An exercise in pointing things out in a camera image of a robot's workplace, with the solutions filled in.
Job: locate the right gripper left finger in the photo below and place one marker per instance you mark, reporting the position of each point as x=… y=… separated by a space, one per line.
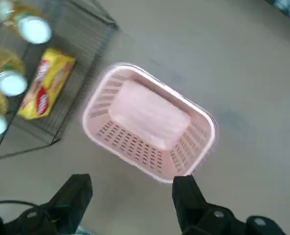
x=69 y=203

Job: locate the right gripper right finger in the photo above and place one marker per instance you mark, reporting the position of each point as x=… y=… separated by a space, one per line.
x=193 y=210

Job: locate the pink plastic basket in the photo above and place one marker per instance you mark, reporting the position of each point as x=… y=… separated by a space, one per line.
x=149 y=115

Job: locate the yellow red biscuit packet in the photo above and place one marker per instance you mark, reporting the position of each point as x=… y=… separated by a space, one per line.
x=47 y=83

